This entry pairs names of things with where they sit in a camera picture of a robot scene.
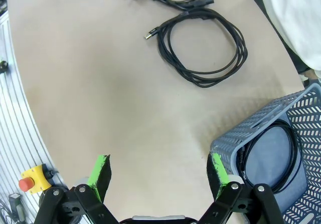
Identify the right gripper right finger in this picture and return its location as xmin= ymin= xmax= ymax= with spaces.
xmin=198 ymin=152 xmax=286 ymax=224

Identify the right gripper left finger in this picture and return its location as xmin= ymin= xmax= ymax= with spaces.
xmin=34 ymin=154 xmax=119 ymax=224

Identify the black thin cable coil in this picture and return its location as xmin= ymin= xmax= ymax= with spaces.
xmin=240 ymin=123 xmax=303 ymax=194

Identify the black USB cable coil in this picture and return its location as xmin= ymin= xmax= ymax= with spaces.
xmin=143 ymin=8 xmax=249 ymax=89

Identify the grey-blue plastic woven basket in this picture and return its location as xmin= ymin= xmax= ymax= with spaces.
xmin=210 ymin=82 xmax=321 ymax=224

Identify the yellow emergency stop red button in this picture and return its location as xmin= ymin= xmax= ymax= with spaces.
xmin=19 ymin=164 xmax=60 ymax=196

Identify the person torso white sweatshirt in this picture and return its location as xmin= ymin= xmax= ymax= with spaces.
xmin=255 ymin=0 xmax=321 ymax=71

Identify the aluminium slotted rail frame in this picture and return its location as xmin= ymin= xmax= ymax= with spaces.
xmin=0 ymin=10 xmax=66 ymax=224

